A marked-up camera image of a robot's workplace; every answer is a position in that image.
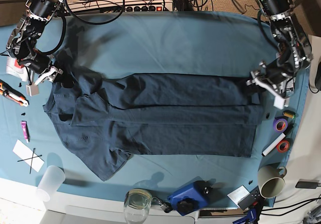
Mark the purple tape roll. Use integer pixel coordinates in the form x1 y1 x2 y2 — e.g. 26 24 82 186
273 118 288 133

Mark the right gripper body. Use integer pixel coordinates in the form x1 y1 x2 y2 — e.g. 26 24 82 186
26 66 63 96

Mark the red tape roll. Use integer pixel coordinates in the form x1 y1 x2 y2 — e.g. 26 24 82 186
276 140 290 153

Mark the frosted plastic cup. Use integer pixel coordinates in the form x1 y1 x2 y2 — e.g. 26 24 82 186
36 166 66 202

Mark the blue plastic box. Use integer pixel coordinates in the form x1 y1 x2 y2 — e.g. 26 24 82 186
167 181 212 216

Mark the black remote control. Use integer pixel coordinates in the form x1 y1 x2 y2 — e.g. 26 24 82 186
238 186 261 210

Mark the white power strip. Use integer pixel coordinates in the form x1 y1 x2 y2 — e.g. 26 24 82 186
124 2 174 12

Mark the blue clamp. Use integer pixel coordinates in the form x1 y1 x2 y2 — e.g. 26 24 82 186
232 208 261 224

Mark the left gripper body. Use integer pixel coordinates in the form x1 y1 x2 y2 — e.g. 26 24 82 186
246 61 291 108

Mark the beige ceramic mug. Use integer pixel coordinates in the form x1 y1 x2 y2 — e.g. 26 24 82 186
257 165 287 199

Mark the pink glue tube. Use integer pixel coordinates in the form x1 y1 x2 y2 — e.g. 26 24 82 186
21 121 30 143

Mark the orange utility knife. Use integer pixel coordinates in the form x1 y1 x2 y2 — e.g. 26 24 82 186
1 80 29 107

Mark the small battery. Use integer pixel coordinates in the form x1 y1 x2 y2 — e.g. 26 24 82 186
282 111 296 119

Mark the black power adapter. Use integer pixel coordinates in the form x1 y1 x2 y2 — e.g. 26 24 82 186
295 179 320 189

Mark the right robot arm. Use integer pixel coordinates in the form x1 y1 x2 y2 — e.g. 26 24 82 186
6 0 74 95

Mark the dark blue T-shirt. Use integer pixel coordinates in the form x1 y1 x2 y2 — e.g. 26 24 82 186
44 71 264 181

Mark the white marker pen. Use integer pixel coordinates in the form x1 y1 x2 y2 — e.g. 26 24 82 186
262 133 286 157

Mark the clear wine glass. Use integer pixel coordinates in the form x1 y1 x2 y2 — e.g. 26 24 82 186
123 189 152 223

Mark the red cube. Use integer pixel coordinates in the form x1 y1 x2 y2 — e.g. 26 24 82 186
15 60 21 68

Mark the blue table cloth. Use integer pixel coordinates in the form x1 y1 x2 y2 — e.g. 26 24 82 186
0 10 313 208

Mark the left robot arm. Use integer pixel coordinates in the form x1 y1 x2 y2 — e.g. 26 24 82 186
247 0 313 109

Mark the white paper card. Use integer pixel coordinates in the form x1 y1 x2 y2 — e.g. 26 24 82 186
13 140 44 172

